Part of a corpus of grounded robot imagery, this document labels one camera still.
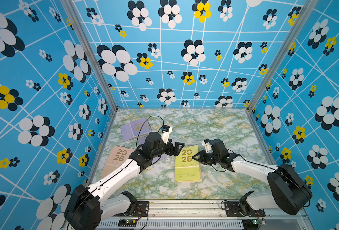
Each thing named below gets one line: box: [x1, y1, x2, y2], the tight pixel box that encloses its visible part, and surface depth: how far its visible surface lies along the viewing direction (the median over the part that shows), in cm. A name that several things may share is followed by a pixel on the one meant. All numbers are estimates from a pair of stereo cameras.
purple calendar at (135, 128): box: [120, 117, 152, 142], surface depth 110 cm
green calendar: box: [175, 144, 203, 183], surface depth 86 cm
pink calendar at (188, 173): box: [175, 164, 203, 183], surface depth 84 cm
